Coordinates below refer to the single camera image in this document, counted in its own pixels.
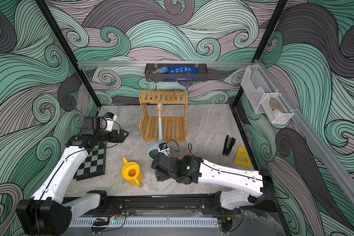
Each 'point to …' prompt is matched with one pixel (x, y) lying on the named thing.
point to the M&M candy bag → (163, 70)
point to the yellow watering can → (131, 172)
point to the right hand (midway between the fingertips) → (162, 167)
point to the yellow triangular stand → (242, 158)
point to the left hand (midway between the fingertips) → (120, 130)
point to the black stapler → (229, 143)
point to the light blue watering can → (153, 148)
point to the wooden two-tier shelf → (174, 128)
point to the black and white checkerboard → (94, 164)
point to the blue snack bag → (183, 70)
